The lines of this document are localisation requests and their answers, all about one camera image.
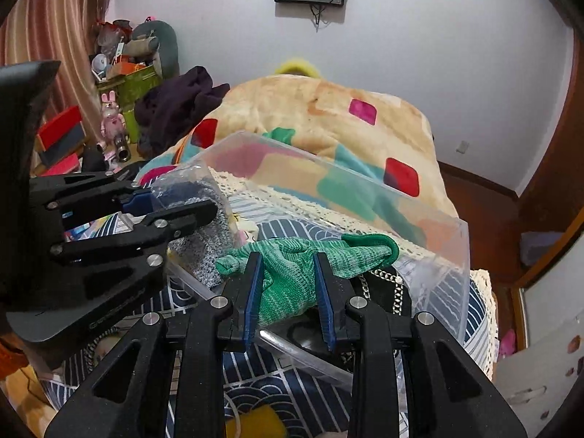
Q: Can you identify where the black chain-pattern scrunchie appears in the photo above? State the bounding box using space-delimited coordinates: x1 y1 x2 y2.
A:
273 267 413 352

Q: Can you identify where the dark purple clothing pile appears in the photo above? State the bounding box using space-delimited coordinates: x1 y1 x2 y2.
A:
134 66 231 159

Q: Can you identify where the grey knitted cloth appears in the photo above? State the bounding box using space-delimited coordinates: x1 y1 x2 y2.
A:
150 176 237 289

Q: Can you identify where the grey plush toy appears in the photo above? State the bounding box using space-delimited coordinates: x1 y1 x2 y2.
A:
123 20 180 79

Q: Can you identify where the green cardboard box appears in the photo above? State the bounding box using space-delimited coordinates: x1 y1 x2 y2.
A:
97 65 162 143

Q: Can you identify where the yellow plush item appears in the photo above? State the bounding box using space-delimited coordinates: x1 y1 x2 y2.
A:
274 58 322 78

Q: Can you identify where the pink bunny toy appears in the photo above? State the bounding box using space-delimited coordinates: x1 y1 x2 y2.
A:
100 90 131 162

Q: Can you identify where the plush patchwork blanket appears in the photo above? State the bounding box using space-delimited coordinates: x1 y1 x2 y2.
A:
137 73 460 247

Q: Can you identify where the wall power outlet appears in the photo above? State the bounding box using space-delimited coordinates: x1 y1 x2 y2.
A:
456 141 469 154

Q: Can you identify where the pink slipper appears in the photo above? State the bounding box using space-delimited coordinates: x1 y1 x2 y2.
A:
498 329 517 361

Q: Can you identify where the red grey box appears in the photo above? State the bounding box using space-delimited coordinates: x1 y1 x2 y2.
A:
34 106 88 176

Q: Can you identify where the green knitted cloth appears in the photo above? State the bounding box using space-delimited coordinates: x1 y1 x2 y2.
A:
216 233 399 328

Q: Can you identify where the yellow white felt ball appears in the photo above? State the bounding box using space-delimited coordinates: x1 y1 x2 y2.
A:
226 404 288 438

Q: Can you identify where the wooden door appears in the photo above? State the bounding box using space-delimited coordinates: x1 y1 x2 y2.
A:
515 38 583 288

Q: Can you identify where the clear plastic storage box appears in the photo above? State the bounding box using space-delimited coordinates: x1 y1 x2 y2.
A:
149 130 471 393

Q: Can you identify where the striped pink curtain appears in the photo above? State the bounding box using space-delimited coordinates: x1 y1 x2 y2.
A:
1 0 110 139

